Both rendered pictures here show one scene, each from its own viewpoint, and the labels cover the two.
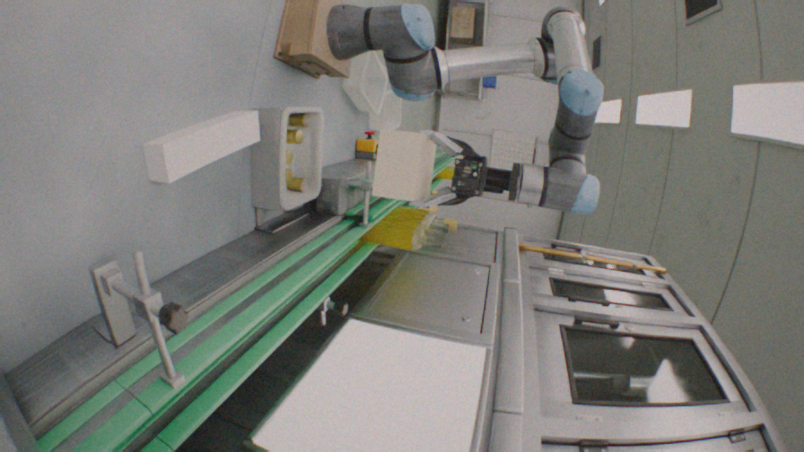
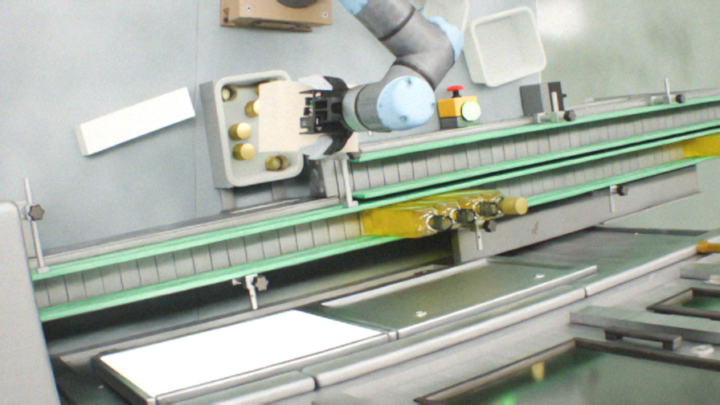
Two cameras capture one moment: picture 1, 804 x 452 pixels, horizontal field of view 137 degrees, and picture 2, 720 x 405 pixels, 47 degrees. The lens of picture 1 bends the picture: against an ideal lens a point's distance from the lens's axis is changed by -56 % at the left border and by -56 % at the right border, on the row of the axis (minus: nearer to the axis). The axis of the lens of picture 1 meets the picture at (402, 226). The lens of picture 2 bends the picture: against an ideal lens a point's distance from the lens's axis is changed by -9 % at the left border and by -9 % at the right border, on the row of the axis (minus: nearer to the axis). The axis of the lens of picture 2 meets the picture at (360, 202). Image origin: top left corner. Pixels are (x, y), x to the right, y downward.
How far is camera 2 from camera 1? 1.25 m
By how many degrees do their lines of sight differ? 45
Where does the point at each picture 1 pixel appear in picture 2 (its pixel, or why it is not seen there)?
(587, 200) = (385, 108)
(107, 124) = (38, 112)
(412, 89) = not seen: hidden behind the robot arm
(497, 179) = (321, 110)
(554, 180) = (362, 96)
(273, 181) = (220, 157)
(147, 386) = not seen: hidden behind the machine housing
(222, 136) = (144, 115)
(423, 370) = (288, 340)
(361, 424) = (182, 357)
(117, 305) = (26, 229)
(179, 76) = (102, 68)
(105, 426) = not seen: outside the picture
